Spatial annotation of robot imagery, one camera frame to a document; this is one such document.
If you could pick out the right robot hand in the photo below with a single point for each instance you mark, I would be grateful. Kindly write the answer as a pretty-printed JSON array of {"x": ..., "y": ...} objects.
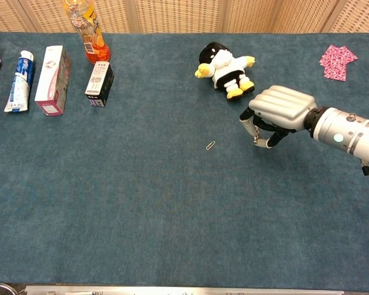
[{"x": 280, "y": 107}]

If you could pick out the orange drink bottle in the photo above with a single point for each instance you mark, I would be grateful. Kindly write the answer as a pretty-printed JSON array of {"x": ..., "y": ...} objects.
[{"x": 90, "y": 33}]

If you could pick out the black white plush toy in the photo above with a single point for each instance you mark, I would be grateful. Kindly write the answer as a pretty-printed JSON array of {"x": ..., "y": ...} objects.
[{"x": 226, "y": 69}]

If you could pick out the small black white box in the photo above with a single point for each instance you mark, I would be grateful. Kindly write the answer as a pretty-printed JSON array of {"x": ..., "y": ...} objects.
[{"x": 99, "y": 83}]

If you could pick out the woven folding screen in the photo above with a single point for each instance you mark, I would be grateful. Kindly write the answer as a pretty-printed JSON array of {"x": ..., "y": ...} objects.
[{"x": 184, "y": 15}]

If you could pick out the blue white toothpaste tube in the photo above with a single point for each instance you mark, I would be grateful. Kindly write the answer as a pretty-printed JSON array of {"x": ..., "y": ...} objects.
[{"x": 20, "y": 81}]

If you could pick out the pink white toothpaste box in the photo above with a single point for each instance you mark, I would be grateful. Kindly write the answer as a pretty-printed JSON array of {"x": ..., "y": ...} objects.
[{"x": 51, "y": 80}]

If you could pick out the aluminium table edge rail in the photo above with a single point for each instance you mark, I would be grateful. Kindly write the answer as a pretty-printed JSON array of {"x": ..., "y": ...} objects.
[{"x": 184, "y": 291}]

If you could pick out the teal felt table mat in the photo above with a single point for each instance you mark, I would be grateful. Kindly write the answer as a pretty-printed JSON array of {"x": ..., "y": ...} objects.
[{"x": 184, "y": 190}]

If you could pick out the metal paper clip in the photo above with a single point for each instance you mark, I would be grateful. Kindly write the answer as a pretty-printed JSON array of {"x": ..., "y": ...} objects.
[{"x": 210, "y": 145}]

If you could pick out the silver magnetic ball chain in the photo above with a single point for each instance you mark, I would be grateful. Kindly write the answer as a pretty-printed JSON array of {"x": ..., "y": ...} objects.
[{"x": 256, "y": 132}]

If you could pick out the pink patterned cloth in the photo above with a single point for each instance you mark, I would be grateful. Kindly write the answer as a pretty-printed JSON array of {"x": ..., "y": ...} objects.
[{"x": 337, "y": 62}]

